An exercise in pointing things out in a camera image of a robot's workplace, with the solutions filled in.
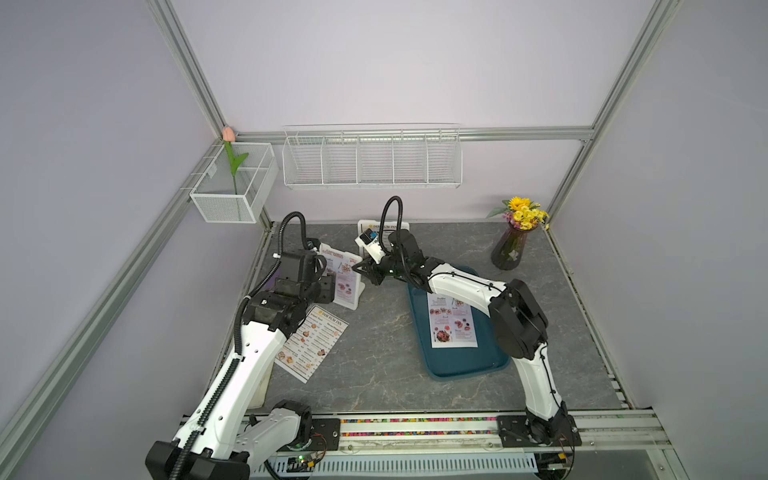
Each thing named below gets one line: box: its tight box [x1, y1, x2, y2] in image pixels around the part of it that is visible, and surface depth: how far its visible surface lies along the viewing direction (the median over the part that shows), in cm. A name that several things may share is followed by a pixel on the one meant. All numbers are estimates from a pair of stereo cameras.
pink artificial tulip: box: [222, 126, 249, 195], surface depth 92 cm
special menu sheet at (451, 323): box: [427, 292, 478, 349], surface depth 93 cm
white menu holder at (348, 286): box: [318, 243, 365, 311], surface depth 89 cm
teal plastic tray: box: [407, 283, 511, 381], surface depth 88 cm
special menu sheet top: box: [322, 250, 360, 304], surface depth 90 cm
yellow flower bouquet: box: [486, 196, 550, 230], surface depth 92 cm
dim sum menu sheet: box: [275, 306, 350, 384], surface depth 91 cm
